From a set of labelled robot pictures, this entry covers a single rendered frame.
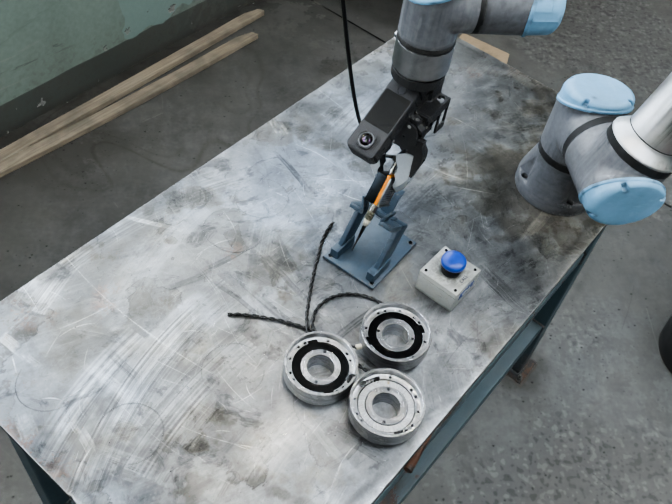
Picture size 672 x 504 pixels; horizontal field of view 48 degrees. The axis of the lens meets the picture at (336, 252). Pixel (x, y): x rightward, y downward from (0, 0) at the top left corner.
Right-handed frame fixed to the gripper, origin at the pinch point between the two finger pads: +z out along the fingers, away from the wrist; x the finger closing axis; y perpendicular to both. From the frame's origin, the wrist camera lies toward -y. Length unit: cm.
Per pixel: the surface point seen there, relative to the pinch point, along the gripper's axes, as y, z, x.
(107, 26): 65, 76, 144
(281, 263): -11.9, 16.3, 9.3
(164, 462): -48, 16, 0
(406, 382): -18.5, 13.3, -18.9
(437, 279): -1.1, 11.7, -12.8
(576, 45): 207, 96, 29
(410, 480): -3, 72, -22
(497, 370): 33, 72, -24
